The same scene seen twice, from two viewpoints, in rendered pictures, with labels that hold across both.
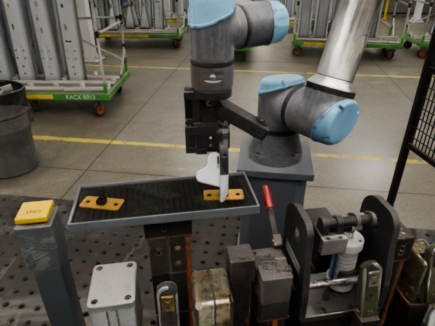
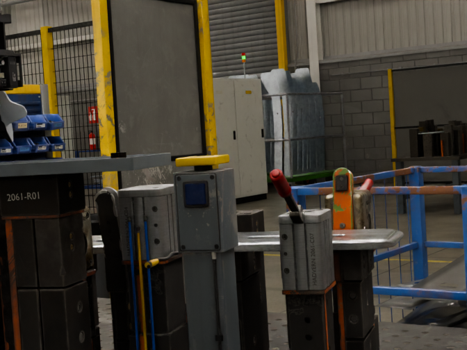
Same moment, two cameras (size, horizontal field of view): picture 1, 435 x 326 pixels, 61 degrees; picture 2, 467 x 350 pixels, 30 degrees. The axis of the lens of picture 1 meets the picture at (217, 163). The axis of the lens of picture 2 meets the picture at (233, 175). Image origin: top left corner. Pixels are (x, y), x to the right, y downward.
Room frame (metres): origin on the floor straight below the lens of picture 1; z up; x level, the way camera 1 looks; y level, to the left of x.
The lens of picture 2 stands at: (1.66, 0.97, 1.20)
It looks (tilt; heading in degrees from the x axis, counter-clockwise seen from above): 3 degrees down; 208
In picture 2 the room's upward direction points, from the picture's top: 4 degrees counter-clockwise
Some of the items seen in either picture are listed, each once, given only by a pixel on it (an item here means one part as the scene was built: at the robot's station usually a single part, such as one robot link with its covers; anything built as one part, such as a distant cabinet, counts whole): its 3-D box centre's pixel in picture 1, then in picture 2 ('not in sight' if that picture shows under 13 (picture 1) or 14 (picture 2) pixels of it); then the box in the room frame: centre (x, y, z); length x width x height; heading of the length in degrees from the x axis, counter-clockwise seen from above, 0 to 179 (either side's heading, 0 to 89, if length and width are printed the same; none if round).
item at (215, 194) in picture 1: (223, 193); not in sight; (0.64, -0.01, 1.17); 0.08 x 0.04 x 0.01; 93
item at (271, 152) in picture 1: (276, 139); not in sight; (0.94, -0.17, 1.15); 0.15 x 0.15 x 0.10
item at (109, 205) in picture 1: (101, 201); (118, 156); (0.61, 0.23, 1.17); 0.08 x 0.04 x 0.01; 81
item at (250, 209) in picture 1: (166, 198); (40, 167); (0.64, 0.11, 1.16); 0.37 x 0.14 x 0.02; 99
